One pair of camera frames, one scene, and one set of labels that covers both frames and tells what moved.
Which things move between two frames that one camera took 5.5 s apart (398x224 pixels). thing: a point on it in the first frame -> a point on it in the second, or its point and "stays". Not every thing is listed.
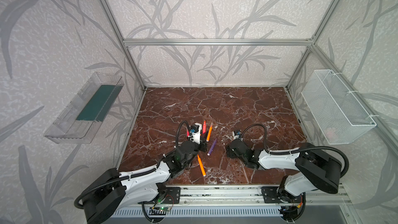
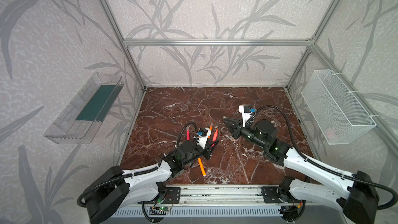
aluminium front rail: [253, 196] stays
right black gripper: [232, 148] -> [238, 129]
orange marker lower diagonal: [201, 167] stays
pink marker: [204, 127] -> [215, 136]
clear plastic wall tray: [77, 123] stays
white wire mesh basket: [338, 116] stays
